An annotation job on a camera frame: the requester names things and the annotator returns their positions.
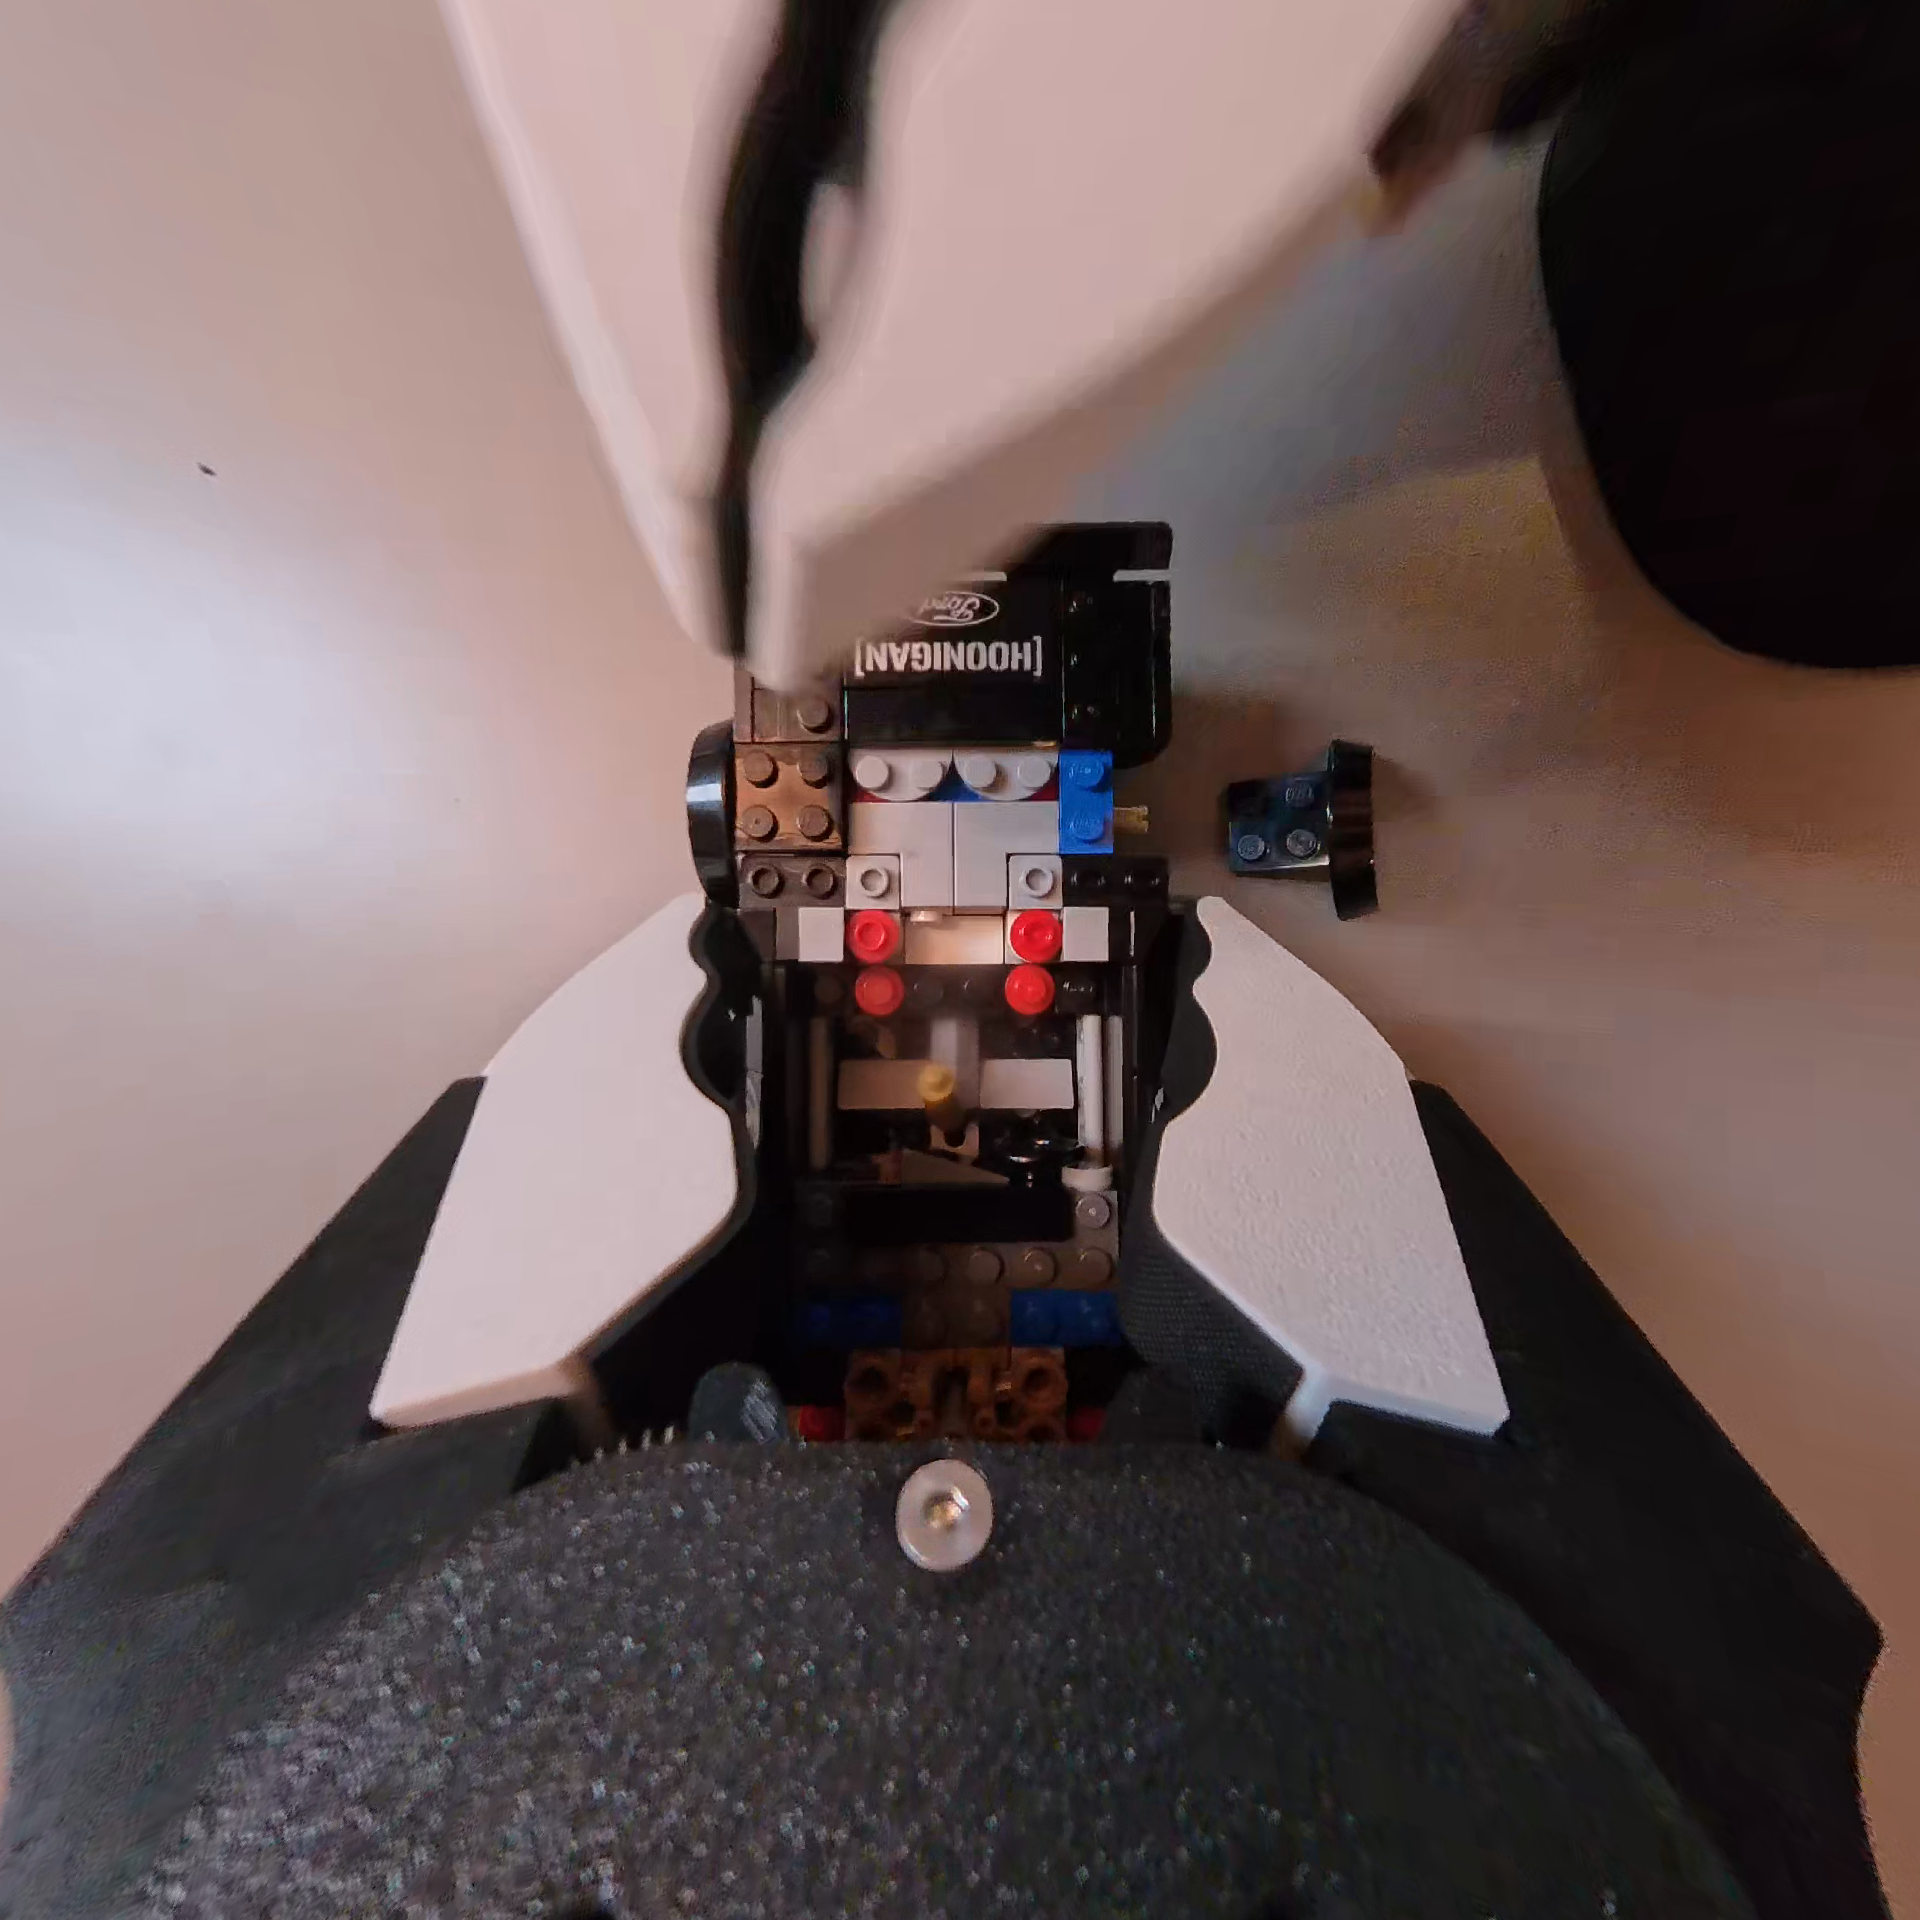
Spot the person's right forearm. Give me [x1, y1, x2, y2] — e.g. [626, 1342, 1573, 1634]
[1540, 0, 1920, 672]

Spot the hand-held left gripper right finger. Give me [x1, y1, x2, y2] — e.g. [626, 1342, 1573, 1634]
[1117, 894, 1513, 1449]

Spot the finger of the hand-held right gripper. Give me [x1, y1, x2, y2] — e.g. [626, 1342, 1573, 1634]
[441, 0, 844, 662]
[743, 0, 1484, 693]

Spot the black wheel arch brick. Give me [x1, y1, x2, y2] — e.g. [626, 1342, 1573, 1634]
[1227, 736, 1386, 919]

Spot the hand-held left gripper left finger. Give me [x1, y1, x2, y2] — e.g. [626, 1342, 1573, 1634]
[366, 890, 784, 1430]

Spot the black toy brick car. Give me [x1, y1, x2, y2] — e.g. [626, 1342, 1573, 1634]
[687, 520, 1177, 1444]

